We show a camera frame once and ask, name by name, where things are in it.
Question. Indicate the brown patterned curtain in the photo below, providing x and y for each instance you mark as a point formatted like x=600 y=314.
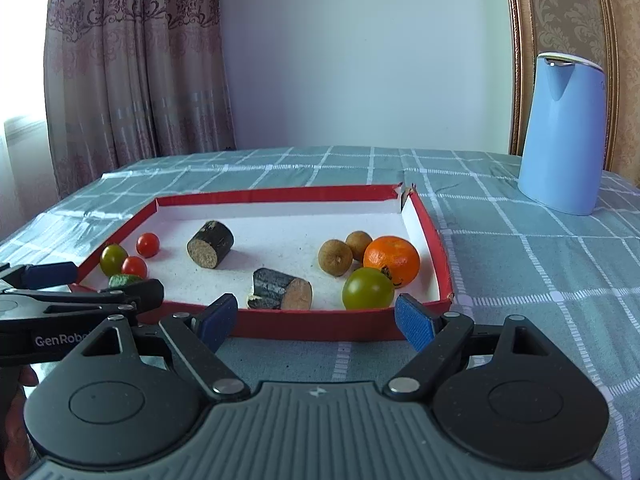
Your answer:
x=135 y=60

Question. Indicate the red cherry tomato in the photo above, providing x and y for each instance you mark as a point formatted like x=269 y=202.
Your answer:
x=148 y=244
x=134 y=266

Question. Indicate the dark sugarcane piece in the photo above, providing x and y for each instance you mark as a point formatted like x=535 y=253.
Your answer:
x=211 y=244
x=280 y=290

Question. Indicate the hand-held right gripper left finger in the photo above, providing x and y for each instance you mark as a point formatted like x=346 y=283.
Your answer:
x=220 y=321

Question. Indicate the large green tomato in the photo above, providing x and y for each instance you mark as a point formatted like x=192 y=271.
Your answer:
x=367 y=288

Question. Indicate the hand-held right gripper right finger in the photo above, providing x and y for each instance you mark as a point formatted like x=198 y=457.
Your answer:
x=415 y=322

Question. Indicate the person's left hand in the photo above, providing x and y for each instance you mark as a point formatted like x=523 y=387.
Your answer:
x=14 y=410

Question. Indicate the gold framed patterned wall panel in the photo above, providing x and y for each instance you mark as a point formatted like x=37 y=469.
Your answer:
x=560 y=10

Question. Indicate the red cardboard box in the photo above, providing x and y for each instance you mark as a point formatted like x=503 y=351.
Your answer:
x=280 y=220

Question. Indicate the brown longan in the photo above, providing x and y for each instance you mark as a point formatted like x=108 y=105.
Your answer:
x=360 y=243
x=335 y=258

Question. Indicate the small green tomato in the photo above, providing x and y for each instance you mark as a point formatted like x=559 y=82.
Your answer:
x=113 y=259

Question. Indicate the blue electric kettle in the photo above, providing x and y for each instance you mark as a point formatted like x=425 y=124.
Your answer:
x=562 y=135

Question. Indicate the green cucumber piece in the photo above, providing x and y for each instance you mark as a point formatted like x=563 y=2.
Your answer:
x=125 y=280

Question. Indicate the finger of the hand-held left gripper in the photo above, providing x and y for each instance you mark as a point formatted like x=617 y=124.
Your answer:
x=142 y=294
x=50 y=274

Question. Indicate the green checked tablecloth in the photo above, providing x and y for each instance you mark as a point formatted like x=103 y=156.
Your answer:
x=500 y=270

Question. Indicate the orange tangerine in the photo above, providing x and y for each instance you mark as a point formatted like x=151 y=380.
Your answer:
x=391 y=259

